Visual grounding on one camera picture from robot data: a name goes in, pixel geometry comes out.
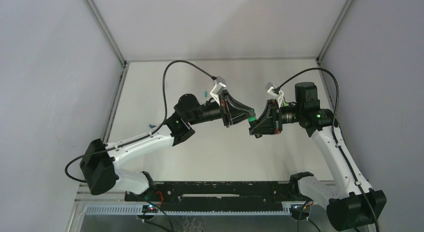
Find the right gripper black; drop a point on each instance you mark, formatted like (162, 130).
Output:
(276, 116)

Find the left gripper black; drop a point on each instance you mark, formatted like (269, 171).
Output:
(226, 109)

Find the green square cap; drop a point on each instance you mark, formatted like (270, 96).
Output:
(252, 119)

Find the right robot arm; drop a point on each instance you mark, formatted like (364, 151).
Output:
(353, 202)

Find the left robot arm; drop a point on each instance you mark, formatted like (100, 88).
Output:
(103, 164)

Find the small circuit board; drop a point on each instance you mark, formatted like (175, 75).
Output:
(149, 209)

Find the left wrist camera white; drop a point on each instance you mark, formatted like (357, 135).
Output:
(219, 85)

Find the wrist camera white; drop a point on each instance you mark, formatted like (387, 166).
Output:
(219, 85)
(277, 93)

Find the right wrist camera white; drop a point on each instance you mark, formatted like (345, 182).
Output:
(277, 93)

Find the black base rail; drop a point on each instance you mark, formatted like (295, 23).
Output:
(225, 196)

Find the aluminium frame rails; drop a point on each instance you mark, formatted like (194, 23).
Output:
(122, 203)

